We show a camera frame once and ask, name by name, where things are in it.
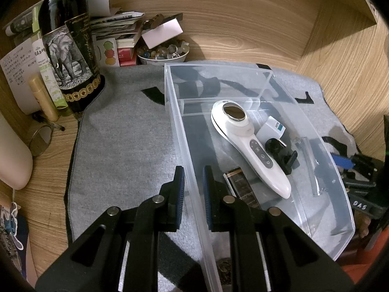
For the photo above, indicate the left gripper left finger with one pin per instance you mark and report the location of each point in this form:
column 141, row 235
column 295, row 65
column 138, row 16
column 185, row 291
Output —
column 173, row 193

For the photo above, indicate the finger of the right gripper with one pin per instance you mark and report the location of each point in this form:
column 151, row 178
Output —
column 343, row 162

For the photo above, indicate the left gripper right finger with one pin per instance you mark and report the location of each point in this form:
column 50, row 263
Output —
column 214, row 191

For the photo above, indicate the black gold lighter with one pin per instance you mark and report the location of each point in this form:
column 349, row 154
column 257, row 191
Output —
column 240, row 187

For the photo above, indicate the black camera mount clip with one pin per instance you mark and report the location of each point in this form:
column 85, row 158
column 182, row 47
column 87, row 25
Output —
column 284, row 156

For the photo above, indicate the small white box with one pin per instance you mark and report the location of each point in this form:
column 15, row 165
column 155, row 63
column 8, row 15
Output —
column 272, row 128

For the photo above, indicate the white handheld massager device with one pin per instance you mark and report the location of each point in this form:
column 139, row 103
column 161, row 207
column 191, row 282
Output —
column 233, row 123

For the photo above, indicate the clear plastic storage bin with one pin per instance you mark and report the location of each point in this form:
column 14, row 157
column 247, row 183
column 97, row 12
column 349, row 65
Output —
column 318, row 203

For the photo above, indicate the grey patterned mat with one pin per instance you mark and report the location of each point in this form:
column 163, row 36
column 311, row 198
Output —
column 125, row 151

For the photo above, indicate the round glasses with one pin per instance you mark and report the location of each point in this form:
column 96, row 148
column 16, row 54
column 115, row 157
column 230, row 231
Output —
column 42, row 137

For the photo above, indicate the bowl of stones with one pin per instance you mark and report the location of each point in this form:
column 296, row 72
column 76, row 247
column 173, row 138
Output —
column 172, row 51

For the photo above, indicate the red small box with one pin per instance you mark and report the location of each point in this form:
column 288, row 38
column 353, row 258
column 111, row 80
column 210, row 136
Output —
column 127, row 56

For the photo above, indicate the fruit picture card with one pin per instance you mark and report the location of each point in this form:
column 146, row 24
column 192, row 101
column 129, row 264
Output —
column 106, row 53

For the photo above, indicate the white paper card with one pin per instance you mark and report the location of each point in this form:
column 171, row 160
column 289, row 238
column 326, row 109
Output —
column 162, row 33

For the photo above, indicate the cream rounded object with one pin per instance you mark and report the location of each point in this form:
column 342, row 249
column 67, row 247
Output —
column 16, row 160

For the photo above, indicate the sticker sheet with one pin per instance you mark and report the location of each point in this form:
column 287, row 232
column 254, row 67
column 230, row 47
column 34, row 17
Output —
column 13, row 246

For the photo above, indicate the beige lip balm tube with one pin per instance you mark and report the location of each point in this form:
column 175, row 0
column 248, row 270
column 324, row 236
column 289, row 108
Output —
column 42, row 96

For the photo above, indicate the stack of papers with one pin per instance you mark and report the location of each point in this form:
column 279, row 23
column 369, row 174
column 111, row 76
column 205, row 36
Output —
column 112, row 23

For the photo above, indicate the green white tube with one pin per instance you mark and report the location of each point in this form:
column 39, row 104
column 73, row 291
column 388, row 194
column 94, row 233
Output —
column 44, row 64

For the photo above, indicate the handwritten white note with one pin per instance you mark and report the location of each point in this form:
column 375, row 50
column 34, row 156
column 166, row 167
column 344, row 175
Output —
column 18, row 66

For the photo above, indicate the dark elephant label bottle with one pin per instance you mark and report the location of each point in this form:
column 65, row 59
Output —
column 67, row 37

